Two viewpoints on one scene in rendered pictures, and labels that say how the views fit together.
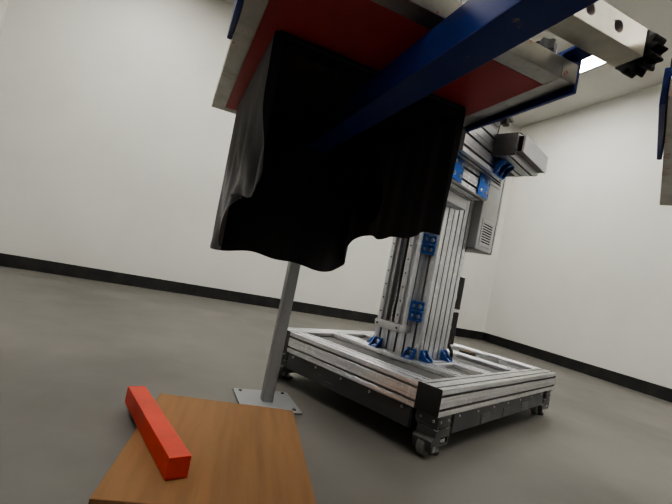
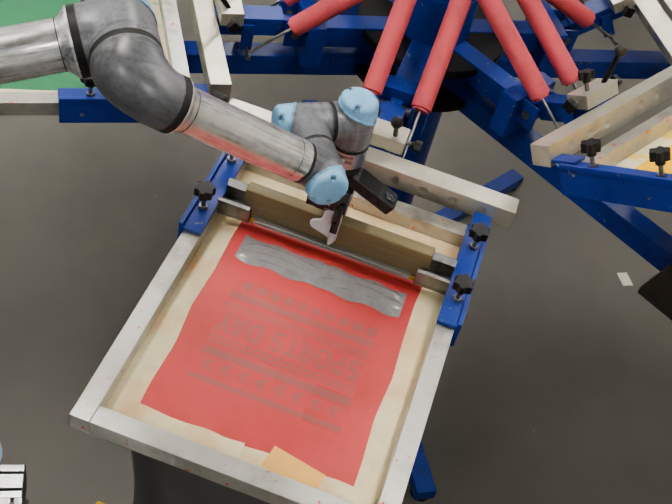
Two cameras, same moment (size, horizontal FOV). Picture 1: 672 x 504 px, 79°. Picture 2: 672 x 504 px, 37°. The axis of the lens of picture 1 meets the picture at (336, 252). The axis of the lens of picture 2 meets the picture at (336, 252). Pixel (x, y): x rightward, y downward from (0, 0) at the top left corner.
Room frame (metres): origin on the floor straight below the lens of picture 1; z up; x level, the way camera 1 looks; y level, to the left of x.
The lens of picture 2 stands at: (2.09, 0.68, 2.50)
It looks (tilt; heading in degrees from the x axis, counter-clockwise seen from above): 46 degrees down; 208
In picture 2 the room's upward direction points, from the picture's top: 15 degrees clockwise
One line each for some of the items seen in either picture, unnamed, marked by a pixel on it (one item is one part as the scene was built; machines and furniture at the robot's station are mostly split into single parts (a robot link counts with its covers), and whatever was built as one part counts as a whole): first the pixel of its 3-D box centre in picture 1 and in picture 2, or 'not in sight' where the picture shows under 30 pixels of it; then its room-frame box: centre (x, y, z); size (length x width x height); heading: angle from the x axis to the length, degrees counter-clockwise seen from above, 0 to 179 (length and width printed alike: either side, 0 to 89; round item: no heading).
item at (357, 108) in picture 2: not in sight; (353, 120); (0.81, -0.05, 1.31); 0.09 x 0.08 x 0.11; 145
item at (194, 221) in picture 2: (507, 97); (216, 192); (0.87, -0.30, 0.97); 0.30 x 0.05 x 0.07; 22
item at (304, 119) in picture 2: not in sight; (305, 129); (0.90, -0.09, 1.31); 0.11 x 0.11 x 0.08; 55
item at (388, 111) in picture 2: not in sight; (382, 133); (0.47, -0.16, 1.02); 0.17 x 0.06 x 0.05; 22
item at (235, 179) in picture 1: (242, 163); not in sight; (0.97, 0.26, 0.74); 0.46 x 0.04 x 0.42; 22
